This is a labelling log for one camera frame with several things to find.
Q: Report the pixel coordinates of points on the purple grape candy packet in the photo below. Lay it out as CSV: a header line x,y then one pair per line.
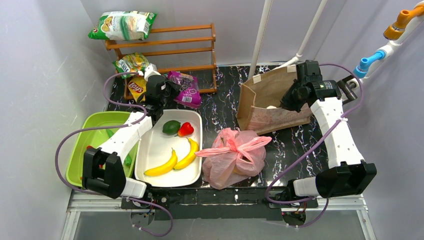
x,y
189,94

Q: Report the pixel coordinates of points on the brown burlap tote bag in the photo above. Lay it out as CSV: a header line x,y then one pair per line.
x,y
259,102

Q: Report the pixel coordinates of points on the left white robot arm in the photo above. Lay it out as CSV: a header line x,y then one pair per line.
x,y
102,169

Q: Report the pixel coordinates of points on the pink plastic grocery bag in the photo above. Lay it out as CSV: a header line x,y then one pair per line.
x,y
234,156

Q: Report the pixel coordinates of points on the green plastic bin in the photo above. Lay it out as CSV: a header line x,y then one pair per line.
x,y
93,138

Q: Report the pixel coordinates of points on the right yellow banana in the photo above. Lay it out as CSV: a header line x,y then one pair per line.
x,y
190,157

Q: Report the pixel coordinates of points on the black pipe clamp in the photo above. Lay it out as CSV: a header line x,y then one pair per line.
x,y
347,86

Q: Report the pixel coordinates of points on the yellow banana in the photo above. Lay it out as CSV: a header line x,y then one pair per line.
x,y
164,168
190,157

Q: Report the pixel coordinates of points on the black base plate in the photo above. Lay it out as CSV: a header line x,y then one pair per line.
x,y
210,203

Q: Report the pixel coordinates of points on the yellow Lays chips bag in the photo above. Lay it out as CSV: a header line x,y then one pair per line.
x,y
137,87

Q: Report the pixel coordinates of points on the wooden shelf rack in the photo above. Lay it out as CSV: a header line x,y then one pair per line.
x,y
186,49

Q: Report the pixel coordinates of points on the lower left yellow banana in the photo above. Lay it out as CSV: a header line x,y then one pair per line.
x,y
164,168

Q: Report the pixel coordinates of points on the white rectangular tray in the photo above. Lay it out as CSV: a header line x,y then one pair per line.
x,y
155,149

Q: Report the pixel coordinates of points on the red strawberry toy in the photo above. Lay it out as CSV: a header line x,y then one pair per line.
x,y
186,129

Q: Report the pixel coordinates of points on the green cucumber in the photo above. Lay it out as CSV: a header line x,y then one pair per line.
x,y
128,160

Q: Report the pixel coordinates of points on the orange pipe valve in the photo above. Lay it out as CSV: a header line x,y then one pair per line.
x,y
396,29

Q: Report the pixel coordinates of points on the green yellow snack bag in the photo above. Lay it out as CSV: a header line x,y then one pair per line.
x,y
132,62

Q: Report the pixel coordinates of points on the green white chips bag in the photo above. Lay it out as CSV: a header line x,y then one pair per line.
x,y
123,26

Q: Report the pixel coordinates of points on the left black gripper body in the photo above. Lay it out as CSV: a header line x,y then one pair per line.
x,y
168,87

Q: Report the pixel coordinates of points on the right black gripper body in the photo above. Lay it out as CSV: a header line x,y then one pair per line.
x,y
289,100

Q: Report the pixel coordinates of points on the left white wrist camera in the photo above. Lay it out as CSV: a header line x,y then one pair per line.
x,y
149,71

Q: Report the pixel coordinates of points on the blue pipe valve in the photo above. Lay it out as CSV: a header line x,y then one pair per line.
x,y
363,67

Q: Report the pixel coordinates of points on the green avocado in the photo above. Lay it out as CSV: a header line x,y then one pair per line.
x,y
171,127

